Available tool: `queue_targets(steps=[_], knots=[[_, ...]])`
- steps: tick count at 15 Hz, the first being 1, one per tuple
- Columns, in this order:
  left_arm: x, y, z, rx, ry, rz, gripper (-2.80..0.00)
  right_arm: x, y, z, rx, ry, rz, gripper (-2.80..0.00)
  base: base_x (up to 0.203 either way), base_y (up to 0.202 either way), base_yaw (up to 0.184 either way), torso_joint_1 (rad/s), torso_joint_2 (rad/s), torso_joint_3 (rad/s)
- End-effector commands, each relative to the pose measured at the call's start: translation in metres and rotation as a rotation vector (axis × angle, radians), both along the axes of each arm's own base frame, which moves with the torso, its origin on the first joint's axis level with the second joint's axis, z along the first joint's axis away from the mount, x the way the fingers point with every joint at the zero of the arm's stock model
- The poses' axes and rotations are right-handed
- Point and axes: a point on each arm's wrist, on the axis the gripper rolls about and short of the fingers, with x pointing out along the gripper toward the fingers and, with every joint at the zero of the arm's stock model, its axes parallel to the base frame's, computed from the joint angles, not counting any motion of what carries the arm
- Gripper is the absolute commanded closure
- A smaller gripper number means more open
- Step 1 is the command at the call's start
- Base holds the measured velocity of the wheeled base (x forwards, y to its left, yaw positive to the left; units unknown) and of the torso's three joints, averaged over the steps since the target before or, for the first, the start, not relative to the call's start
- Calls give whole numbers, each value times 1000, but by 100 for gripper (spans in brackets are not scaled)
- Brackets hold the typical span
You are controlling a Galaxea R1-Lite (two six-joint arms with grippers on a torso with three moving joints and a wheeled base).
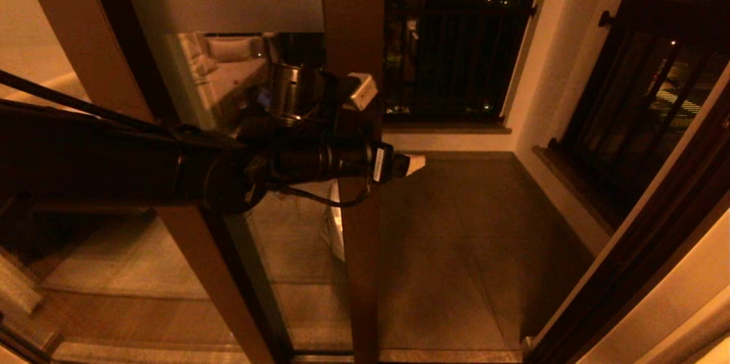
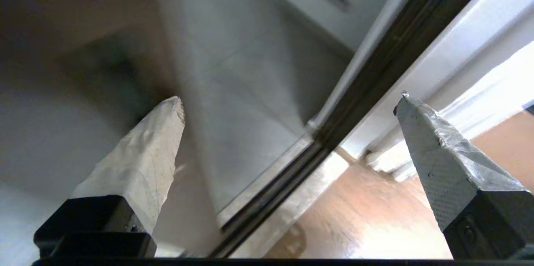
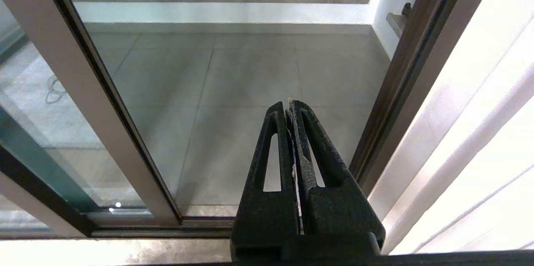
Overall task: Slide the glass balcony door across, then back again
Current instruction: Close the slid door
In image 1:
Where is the brown framed sliding glass door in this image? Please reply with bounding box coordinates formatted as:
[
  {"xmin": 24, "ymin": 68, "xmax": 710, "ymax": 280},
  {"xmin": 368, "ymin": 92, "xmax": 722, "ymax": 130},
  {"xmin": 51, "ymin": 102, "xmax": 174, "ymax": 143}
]
[{"xmin": 111, "ymin": 0, "xmax": 387, "ymax": 364}]

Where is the dark wooden door jamb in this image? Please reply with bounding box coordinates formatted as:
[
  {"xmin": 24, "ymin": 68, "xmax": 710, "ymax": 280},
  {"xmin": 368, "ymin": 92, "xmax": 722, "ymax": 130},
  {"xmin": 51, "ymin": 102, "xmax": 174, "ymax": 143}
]
[{"xmin": 520, "ymin": 64, "xmax": 730, "ymax": 364}]

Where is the brown framed fixed glass panel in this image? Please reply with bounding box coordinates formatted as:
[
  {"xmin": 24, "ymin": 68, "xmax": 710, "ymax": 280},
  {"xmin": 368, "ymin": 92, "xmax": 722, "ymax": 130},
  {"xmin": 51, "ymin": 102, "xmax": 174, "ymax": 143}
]
[{"xmin": 0, "ymin": 0, "xmax": 291, "ymax": 364}]

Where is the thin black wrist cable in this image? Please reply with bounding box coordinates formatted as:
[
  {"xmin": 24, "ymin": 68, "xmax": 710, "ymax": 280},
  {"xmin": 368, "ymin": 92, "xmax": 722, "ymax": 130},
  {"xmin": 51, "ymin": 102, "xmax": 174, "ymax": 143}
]
[{"xmin": 279, "ymin": 177, "xmax": 375, "ymax": 208}]

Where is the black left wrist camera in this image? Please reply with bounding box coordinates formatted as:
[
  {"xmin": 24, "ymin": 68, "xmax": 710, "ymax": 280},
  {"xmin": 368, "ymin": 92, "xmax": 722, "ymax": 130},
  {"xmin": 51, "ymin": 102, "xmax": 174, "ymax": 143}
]
[{"xmin": 347, "ymin": 73, "xmax": 379, "ymax": 112}]

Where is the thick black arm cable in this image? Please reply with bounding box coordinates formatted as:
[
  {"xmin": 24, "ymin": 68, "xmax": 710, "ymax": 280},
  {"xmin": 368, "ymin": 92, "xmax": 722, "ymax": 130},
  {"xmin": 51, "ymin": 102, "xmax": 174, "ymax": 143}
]
[{"xmin": 0, "ymin": 69, "xmax": 175, "ymax": 135}]

